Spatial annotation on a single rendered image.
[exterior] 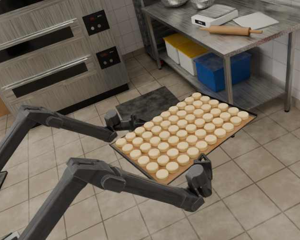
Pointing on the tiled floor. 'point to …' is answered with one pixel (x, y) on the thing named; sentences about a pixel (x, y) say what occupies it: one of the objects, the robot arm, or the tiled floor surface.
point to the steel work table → (232, 47)
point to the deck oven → (54, 54)
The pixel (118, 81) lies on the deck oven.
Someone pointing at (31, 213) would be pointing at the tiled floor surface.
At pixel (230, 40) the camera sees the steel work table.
